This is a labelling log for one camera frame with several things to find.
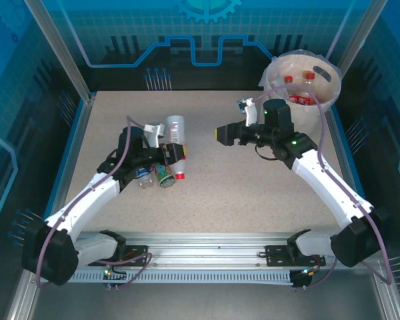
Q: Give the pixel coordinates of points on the clear bottle red cap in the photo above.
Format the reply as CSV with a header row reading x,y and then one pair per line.
x,y
175,131

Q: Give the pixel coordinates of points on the blue label cola bottle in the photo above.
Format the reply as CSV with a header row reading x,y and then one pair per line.
x,y
146,181

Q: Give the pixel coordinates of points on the crushed colourful soda can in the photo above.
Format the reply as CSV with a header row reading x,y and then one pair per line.
x,y
165,178

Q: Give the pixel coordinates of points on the crushed cola bottle red cap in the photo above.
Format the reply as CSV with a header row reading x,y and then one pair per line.
x,y
292,99

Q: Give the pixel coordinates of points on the cola bottle yellow cap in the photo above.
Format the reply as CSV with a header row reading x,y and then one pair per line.
x,y
308,81

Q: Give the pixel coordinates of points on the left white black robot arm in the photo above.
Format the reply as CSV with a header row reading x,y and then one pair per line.
x,y
86,196

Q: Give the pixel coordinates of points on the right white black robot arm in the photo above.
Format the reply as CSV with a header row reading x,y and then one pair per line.
x,y
333,190

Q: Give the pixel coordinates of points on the white trash bin with liner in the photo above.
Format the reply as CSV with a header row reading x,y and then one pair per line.
x,y
269,73

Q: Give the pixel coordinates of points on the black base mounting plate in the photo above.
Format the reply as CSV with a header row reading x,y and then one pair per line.
x,y
136,255
276,256

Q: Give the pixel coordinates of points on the black connector box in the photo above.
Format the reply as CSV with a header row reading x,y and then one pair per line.
x,y
300,280
115,276

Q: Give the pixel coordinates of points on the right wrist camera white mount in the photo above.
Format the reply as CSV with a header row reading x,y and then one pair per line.
x,y
251,115

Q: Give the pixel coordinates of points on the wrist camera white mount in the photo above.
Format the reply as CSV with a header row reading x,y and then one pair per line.
x,y
153,131
251,115

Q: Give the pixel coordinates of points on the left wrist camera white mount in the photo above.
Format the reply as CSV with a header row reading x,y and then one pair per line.
x,y
153,131

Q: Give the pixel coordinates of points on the aluminium table side rail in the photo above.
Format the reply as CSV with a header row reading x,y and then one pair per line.
x,y
340,143
79,130

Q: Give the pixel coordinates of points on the aluminium extrusion rail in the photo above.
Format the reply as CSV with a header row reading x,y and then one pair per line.
x,y
203,250

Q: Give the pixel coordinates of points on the aluminium frame post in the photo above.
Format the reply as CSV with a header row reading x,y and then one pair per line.
x,y
360,33
60,43

